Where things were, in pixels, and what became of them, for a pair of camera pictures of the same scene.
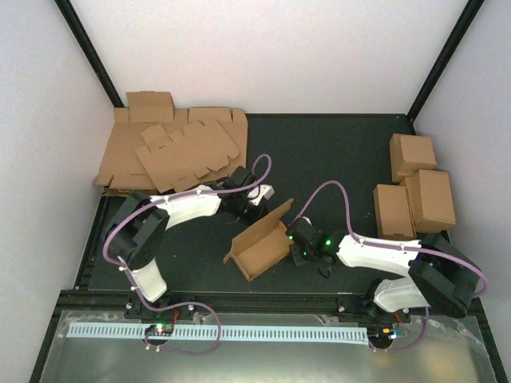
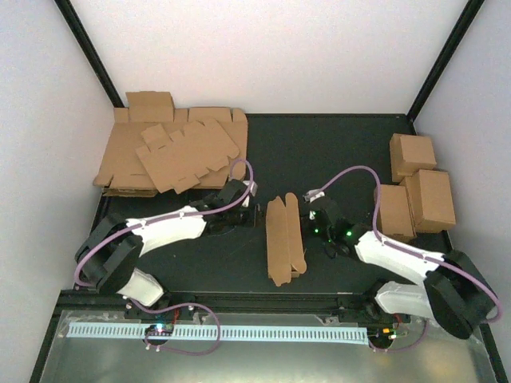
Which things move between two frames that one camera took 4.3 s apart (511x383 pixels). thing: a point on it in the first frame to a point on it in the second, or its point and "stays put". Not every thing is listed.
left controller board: [160, 330] stays put
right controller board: [381, 335] stays put
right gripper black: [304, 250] to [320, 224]
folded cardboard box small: [394, 214] stays put
